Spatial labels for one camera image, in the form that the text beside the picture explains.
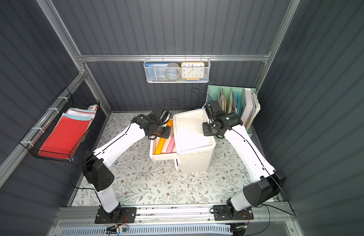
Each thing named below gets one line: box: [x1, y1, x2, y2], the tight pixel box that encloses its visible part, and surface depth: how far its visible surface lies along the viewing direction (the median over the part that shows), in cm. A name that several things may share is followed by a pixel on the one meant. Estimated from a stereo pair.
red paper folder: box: [37, 115, 92, 160], surface depth 73 cm
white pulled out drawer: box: [149, 118, 178, 161], surface depth 79 cm
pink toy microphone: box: [165, 134, 176, 154], surface depth 81 cm
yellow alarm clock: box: [181, 61, 206, 81], surface depth 90 cm
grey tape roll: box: [164, 62, 181, 81], surface depth 89 cm
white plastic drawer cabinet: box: [172, 108, 216, 175], surface depth 80 cm
